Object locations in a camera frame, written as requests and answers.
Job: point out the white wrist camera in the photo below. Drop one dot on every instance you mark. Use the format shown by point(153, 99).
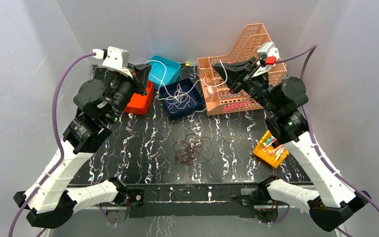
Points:
point(268, 54)
point(117, 60)

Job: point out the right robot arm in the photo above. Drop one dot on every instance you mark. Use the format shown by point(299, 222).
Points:
point(332, 202)

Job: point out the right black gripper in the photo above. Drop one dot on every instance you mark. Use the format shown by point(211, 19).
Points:
point(237, 73)

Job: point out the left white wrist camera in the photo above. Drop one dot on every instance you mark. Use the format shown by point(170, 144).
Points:
point(117, 60)

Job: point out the navy square tray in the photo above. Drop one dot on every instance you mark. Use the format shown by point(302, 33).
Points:
point(181, 99)

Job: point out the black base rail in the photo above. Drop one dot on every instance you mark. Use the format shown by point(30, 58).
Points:
point(217, 199)

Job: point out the peach plastic file organizer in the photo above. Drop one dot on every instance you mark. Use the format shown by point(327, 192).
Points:
point(216, 94)

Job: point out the red square tray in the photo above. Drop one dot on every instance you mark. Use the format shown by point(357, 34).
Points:
point(139, 104)

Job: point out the teal square tray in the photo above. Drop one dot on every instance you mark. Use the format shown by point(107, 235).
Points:
point(164, 71)

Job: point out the markers in yellow bin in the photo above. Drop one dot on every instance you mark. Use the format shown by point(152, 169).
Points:
point(271, 148)

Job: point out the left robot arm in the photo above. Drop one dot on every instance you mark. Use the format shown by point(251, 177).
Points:
point(50, 202)

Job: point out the yellow bin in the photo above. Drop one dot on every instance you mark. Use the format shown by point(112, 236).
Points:
point(264, 157)

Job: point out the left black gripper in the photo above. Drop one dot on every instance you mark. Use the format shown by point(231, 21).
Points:
point(136, 77)

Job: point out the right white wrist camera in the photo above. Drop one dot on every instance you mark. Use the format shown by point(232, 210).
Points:
point(268, 54)

